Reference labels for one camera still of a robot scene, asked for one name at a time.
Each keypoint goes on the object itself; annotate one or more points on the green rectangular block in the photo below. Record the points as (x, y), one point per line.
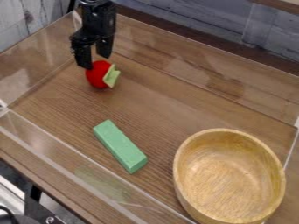
(120, 146)

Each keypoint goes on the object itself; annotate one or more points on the red plush fruit green leaf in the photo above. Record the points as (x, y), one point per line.
(102, 75)

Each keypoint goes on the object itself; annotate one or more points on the black table leg bracket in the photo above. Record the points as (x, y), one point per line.
(34, 210)

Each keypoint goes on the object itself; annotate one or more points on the wooden bowl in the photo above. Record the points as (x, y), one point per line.
(228, 177)

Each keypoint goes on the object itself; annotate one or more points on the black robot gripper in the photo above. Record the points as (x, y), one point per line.
(97, 31)

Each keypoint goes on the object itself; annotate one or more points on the clear acrylic tray walls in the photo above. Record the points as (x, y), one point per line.
(179, 87)

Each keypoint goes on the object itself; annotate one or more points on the clear acrylic corner bracket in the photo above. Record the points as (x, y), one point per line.
(76, 20)

